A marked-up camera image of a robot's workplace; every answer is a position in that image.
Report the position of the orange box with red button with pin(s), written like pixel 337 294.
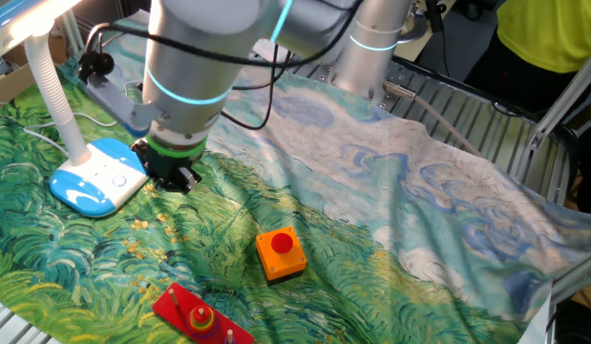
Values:
pixel 280 260

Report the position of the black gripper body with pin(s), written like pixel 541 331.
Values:
pixel 173 165

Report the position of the aluminium frame post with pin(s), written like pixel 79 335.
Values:
pixel 576 277

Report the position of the painted landscape tablecloth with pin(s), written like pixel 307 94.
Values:
pixel 371 191

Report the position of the white and blue desk lamp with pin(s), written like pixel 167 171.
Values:
pixel 94 179

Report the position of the cardboard box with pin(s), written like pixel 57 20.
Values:
pixel 8 86

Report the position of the person in yellow shirt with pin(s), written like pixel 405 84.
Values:
pixel 543 38

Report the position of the black curved object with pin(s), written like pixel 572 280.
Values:
pixel 586 172

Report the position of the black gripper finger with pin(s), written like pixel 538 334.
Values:
pixel 141 155
pixel 187 181

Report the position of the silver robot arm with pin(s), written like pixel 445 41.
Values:
pixel 195 57

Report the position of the slanted aluminium frame bar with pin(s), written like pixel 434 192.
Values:
pixel 557 107

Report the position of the white fabric sheet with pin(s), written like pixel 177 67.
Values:
pixel 536 325

